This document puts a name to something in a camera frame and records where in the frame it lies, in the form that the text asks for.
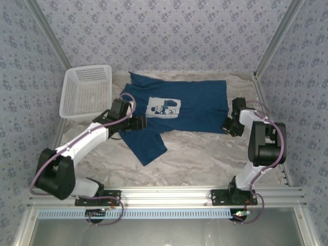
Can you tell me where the white perforated plastic basket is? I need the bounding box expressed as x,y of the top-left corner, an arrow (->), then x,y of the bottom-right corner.
58,64 -> 113,120

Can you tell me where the blue t-shirt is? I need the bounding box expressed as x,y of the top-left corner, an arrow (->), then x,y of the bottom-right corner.
120,71 -> 229,167

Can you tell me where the small black electronics board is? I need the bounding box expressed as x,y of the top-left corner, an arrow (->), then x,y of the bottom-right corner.
231,209 -> 251,222
85,209 -> 107,223

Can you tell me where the grey sheet metal panel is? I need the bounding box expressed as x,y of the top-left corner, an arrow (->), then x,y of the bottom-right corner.
14,207 -> 321,246

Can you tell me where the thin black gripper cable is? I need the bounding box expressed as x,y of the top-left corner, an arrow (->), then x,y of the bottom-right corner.
110,130 -> 127,141

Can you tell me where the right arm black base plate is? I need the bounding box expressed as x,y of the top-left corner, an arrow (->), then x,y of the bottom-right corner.
210,189 -> 258,207

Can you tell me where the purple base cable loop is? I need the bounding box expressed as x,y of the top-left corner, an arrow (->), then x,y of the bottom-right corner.
76,195 -> 125,227
232,192 -> 265,225

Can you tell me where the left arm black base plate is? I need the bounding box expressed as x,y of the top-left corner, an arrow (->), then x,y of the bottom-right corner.
74,189 -> 121,207

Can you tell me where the aluminium slotted frame beam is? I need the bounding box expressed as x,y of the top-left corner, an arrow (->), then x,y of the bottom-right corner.
28,187 -> 307,207

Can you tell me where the aluminium frame post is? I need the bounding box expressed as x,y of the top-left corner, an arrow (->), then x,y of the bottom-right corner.
253,0 -> 305,80
24,0 -> 77,70

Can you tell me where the white slotted cable duct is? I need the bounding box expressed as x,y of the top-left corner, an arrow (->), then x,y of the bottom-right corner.
37,208 -> 233,220

